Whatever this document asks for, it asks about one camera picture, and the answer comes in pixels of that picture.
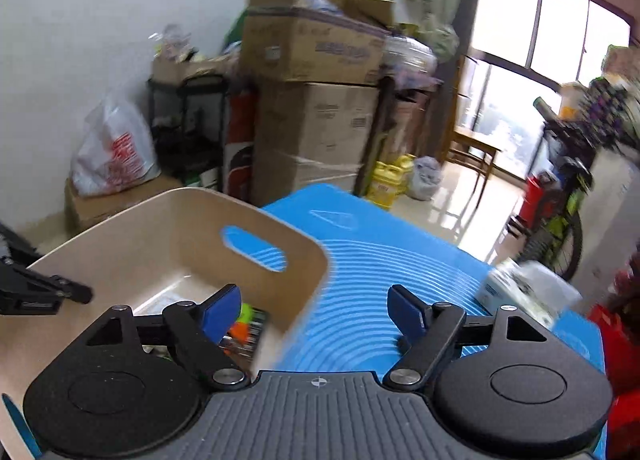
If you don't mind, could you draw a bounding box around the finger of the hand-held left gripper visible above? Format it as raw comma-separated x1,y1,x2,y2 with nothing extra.
0,224,42,269
0,264,94,317

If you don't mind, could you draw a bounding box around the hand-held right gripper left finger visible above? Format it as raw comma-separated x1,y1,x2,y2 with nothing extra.
85,284,249,389

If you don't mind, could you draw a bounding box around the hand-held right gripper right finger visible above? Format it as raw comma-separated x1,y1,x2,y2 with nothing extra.
382,284,549,391

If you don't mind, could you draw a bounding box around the black striped box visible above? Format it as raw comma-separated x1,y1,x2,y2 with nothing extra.
220,307,273,371

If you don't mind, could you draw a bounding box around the beige plastic storage bin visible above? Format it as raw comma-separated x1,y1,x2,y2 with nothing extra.
0,187,331,460

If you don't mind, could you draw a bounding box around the blue ruled silicone mat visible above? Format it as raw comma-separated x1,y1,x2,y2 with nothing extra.
252,184,608,460

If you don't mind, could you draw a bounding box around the low brown cardboard box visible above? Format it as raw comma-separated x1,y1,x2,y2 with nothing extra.
64,175,186,233

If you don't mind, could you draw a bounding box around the white tissue pack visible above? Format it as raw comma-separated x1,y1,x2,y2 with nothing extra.
477,260,583,331

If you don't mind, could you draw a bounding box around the yellow detergent jug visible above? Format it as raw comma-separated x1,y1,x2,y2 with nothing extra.
367,155,416,211

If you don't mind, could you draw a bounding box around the grey-white plastic bag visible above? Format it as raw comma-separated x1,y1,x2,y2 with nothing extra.
406,156,443,201

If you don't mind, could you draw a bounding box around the white plastic bag red print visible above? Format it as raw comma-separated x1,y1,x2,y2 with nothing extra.
70,90,162,197

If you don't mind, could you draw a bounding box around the red and white appliance box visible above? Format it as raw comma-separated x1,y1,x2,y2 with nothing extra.
222,90,258,203

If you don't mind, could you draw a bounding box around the plastic-wrapped large cardboard box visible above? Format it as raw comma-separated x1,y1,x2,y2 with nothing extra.
252,150,366,208

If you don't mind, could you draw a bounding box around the red bucket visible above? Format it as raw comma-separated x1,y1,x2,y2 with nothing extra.
517,175,548,225

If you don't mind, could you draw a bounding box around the green and black bicycle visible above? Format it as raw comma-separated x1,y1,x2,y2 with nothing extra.
510,97,596,283

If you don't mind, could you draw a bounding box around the wooden chair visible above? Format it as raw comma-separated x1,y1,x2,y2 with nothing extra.
442,127,503,211

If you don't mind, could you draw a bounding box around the dark wooden cabinet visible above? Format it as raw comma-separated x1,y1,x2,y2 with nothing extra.
355,60,451,195

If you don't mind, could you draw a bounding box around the black utility cart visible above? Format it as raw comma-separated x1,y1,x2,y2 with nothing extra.
147,74,231,191

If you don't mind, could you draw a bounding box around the cardboard box with line drawing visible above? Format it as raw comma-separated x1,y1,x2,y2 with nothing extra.
255,81,381,165

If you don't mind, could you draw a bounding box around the red plastic object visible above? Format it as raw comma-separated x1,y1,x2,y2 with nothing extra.
587,305,640,460

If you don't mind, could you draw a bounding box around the white chest freezer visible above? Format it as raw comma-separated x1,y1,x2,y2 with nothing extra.
575,145,640,285

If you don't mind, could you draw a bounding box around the open cardboard box on cart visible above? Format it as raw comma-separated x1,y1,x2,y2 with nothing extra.
152,54,236,85

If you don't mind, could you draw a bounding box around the glass balcony door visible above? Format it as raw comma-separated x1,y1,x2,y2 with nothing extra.
450,0,636,181

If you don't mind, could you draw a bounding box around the wide brown cardboard box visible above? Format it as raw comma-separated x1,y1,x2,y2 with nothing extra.
240,7,388,86

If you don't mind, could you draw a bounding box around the green bag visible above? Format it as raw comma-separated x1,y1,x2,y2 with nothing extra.
222,10,251,55

